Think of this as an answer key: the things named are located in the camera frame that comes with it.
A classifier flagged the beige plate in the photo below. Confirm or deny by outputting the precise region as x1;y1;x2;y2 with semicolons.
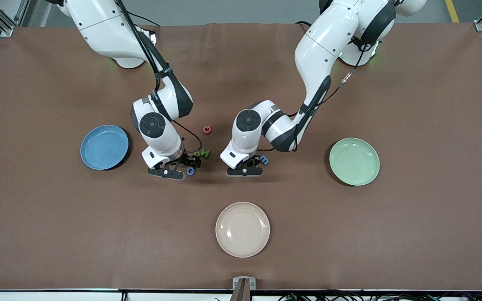
215;202;270;258

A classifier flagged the blue plate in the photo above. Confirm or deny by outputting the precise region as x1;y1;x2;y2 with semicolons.
80;125;129;171

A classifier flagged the green plate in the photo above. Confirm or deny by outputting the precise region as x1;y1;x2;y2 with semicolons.
329;138;380;186

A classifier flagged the brown table cover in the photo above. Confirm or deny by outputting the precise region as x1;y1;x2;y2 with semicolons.
0;22;482;292

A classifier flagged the white table edge strip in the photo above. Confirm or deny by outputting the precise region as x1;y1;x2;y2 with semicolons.
0;289;482;301

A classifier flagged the aluminium post with bracket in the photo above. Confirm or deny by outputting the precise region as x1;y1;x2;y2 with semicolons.
232;277;256;301

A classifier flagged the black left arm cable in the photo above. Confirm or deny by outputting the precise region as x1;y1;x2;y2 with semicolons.
262;36;371;153

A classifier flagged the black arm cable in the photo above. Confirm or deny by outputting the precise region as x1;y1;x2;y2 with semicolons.
115;0;203;154
262;36;371;153

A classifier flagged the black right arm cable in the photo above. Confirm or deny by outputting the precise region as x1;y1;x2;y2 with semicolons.
115;0;203;154

